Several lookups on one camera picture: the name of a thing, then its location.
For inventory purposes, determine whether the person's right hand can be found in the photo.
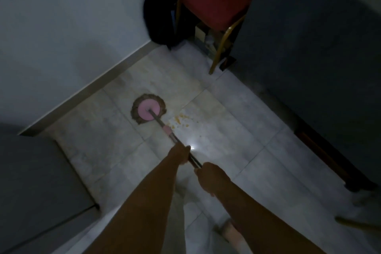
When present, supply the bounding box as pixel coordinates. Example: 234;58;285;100
194;162;231;198

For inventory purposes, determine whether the person's left hand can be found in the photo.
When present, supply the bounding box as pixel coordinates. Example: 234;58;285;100
167;142;191;165

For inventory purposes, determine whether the pink spin mop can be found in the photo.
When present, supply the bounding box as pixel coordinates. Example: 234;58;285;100
131;93;203;170

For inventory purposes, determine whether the person's right forearm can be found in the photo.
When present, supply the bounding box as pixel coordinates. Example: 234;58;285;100
215;180;325;254

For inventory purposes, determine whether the person's left forearm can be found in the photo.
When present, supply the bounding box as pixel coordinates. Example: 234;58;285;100
84;155;183;254

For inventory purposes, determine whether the yellow spill stain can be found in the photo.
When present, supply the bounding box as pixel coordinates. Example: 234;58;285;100
167;114;191;129

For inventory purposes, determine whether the person's foot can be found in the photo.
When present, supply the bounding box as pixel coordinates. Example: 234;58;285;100
219;219;253;254

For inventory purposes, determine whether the black bag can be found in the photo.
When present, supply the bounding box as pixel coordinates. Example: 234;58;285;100
143;0;197;50

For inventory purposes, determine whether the red cushioned chair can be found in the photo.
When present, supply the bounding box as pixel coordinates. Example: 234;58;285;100
175;0;266;75

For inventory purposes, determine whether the grey cabinet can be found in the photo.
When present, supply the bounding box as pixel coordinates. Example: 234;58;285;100
0;122;100;254

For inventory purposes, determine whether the grey bed cover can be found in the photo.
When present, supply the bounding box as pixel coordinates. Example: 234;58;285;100
232;0;381;186

